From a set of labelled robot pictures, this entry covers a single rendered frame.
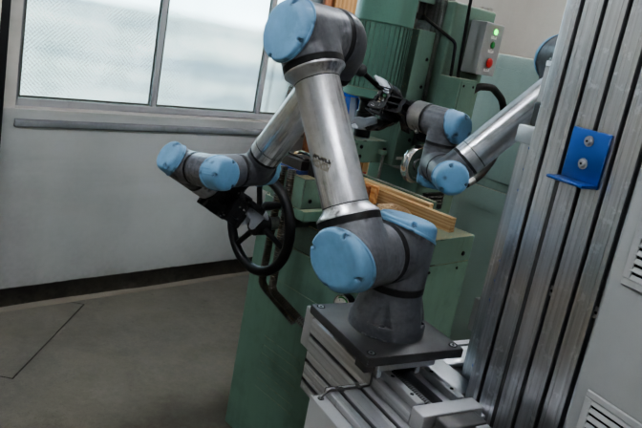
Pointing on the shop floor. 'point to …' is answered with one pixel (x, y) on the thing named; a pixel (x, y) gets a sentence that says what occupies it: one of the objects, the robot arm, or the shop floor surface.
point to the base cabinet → (288, 282)
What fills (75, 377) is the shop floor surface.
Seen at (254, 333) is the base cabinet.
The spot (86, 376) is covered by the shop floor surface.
